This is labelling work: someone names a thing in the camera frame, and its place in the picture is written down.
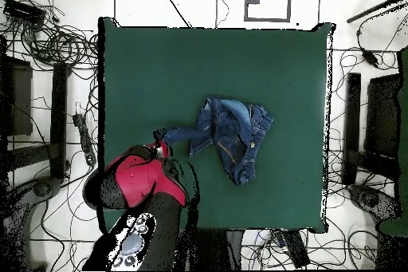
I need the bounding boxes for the dark green table cloth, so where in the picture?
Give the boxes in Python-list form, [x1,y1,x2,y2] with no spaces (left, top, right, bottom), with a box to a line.
[97,16,335,235]

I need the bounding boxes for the black panel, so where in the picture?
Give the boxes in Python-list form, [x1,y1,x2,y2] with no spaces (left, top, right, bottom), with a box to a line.
[363,73,402,158]

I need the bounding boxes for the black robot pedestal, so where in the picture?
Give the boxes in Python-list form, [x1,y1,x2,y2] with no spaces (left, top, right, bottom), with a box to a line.
[178,228,245,271]

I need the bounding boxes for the black box with cables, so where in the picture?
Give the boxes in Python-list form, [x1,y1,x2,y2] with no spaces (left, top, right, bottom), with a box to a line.
[281,229,311,269]

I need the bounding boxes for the black power adapter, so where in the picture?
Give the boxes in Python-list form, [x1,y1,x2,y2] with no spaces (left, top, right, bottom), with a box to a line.
[360,47,380,68]

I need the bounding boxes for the black power strip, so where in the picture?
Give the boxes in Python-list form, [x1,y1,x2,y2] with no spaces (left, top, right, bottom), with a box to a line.
[72,112,97,167]

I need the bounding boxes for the black case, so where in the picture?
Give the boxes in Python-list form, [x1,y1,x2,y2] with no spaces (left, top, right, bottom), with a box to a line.
[0,56,33,137]

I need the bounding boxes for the blue denim jeans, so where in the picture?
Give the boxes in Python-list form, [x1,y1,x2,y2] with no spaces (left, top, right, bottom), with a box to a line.
[152,96,275,187]

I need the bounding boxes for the gray square frame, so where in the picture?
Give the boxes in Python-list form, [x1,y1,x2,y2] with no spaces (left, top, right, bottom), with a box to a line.
[243,0,292,23]

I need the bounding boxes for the black wheeled base leg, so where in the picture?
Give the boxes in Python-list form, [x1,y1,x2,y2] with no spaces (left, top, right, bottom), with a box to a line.
[347,183,402,222]
[0,175,63,271]

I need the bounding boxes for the black tripod leg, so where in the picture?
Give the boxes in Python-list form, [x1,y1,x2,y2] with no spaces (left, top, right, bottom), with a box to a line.
[346,0,408,25]

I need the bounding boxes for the black upright bar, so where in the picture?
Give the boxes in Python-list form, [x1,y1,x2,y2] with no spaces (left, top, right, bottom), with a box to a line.
[49,61,73,179]
[342,72,363,186]

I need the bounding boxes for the black electronics box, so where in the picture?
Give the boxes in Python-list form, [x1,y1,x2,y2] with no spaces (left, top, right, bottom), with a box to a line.
[2,0,47,26]

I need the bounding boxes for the tangled black cables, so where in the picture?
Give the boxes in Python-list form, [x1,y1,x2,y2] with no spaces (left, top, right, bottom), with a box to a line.
[0,0,100,72]

